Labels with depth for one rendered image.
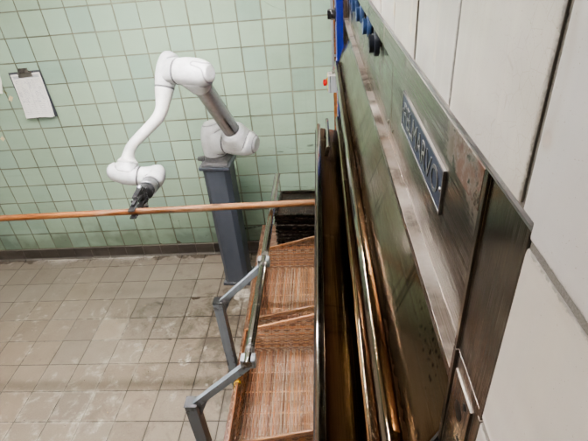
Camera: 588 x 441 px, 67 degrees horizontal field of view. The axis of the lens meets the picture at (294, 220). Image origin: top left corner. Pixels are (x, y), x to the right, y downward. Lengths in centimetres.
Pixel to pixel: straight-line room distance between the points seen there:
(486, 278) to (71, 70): 329
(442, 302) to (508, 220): 22
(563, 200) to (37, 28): 339
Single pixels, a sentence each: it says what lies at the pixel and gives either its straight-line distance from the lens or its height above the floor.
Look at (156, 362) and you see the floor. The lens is 309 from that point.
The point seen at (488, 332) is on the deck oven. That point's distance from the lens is 33.
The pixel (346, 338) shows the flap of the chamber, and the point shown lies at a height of 141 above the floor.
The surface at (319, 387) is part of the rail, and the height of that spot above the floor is 144.
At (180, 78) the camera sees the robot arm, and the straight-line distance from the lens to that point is 237.
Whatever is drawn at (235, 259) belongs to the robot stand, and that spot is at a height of 24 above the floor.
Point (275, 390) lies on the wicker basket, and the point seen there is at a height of 59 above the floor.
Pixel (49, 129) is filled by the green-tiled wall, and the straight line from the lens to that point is 372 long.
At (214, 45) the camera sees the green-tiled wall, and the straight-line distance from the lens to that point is 309.
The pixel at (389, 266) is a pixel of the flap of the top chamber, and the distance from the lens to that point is 73.
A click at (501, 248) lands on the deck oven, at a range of 29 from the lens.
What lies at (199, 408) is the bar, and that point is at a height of 92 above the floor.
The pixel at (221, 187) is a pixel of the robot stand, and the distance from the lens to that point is 297.
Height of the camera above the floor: 223
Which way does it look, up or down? 33 degrees down
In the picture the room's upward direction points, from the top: 5 degrees counter-clockwise
